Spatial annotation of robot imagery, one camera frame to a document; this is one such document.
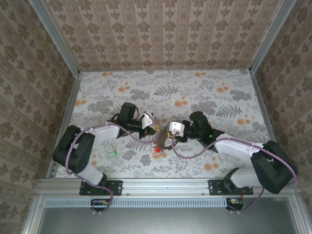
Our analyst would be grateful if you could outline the green key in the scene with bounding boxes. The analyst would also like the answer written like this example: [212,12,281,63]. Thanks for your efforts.
[108,143,118,158]

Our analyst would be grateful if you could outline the grey metal sheet panel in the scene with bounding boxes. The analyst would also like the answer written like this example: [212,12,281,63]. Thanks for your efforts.
[36,207,301,234]

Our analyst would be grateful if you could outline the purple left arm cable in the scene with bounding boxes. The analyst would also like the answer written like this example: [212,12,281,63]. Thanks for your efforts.
[64,113,159,215]

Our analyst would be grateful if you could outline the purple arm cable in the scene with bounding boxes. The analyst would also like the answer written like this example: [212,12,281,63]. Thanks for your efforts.
[172,131,298,215]
[64,113,159,215]

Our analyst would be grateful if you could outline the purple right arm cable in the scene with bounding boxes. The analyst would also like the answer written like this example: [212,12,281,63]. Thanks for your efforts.
[172,131,298,215]

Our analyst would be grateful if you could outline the aluminium mounting rail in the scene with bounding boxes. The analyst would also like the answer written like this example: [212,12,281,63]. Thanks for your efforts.
[36,177,299,198]

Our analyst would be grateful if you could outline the aluminium table edge rail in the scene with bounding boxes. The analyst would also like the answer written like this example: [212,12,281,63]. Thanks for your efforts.
[79,68,252,73]
[46,73,82,181]
[250,70,280,152]

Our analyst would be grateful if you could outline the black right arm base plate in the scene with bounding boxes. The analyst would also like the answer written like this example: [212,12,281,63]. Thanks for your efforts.
[208,179,254,196]

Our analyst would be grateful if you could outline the slotted grey cable duct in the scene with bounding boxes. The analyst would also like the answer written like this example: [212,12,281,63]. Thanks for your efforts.
[45,198,227,208]

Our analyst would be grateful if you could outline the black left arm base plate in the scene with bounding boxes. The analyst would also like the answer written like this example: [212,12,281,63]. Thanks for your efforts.
[79,179,123,196]

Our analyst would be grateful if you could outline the aluminium frame post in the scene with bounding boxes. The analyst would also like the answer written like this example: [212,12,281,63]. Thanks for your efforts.
[248,0,297,74]
[28,0,81,76]

